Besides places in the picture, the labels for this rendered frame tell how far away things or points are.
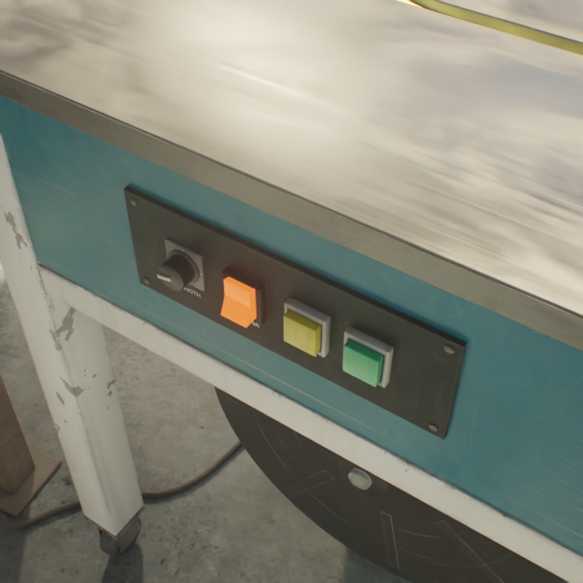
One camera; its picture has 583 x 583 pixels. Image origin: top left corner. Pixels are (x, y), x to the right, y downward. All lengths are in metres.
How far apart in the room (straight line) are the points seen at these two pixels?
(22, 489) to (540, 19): 0.92
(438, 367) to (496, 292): 0.08
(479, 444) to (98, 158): 0.31
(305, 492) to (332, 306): 0.58
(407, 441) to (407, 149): 0.19
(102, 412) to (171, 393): 0.41
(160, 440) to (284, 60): 0.79
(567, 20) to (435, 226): 0.26
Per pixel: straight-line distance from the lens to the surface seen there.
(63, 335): 0.82
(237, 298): 0.55
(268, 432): 1.02
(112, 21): 0.66
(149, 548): 1.19
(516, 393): 0.49
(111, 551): 1.15
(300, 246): 0.51
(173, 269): 0.57
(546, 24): 0.67
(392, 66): 0.60
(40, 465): 1.28
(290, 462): 1.04
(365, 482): 0.90
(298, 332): 0.53
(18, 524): 1.23
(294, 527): 1.19
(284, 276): 0.53
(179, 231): 0.57
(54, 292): 0.76
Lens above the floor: 1.03
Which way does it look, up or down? 45 degrees down
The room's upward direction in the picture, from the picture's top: straight up
